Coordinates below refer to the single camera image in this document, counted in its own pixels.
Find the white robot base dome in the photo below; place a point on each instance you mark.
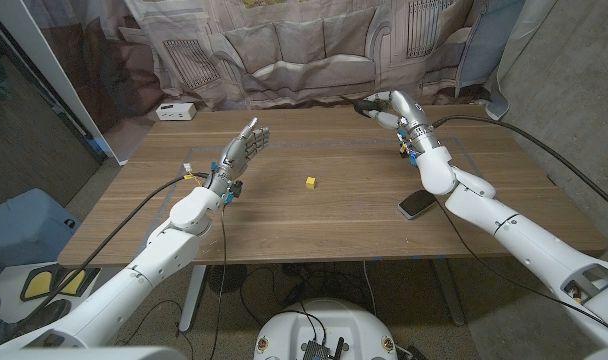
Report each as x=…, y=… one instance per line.
x=324, y=320

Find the small yellow block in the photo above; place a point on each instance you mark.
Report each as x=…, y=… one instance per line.
x=311, y=183

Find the dark person's shoe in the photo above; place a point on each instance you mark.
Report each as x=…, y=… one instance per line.
x=46, y=315

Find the blue plastic bin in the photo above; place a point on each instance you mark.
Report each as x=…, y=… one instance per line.
x=24, y=225

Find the printed fabric backdrop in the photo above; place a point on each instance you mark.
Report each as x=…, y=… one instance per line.
x=294, y=50

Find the yellow and black foot pedal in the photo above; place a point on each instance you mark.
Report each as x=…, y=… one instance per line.
x=39, y=283

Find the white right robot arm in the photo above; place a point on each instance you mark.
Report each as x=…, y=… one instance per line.
x=524, y=235

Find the white power strip box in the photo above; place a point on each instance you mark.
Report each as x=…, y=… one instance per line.
x=176, y=111

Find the round black floor fan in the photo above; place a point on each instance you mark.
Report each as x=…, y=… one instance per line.
x=227, y=278

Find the white table leg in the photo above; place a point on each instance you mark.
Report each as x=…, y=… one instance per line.
x=191, y=300

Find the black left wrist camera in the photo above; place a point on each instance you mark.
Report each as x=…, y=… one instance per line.
x=236, y=188

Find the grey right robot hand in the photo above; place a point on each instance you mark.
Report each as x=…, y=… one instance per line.
x=409, y=110

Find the black rubber air blower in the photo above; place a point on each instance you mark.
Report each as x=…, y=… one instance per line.
x=371, y=106

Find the grey table leg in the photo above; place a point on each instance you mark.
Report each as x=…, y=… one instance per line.
x=449, y=295

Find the white frame post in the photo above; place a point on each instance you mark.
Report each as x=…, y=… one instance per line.
x=59, y=80

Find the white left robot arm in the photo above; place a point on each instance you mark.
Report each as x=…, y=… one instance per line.
x=164, y=255

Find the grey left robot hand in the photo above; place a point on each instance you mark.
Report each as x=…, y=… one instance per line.
x=240, y=152

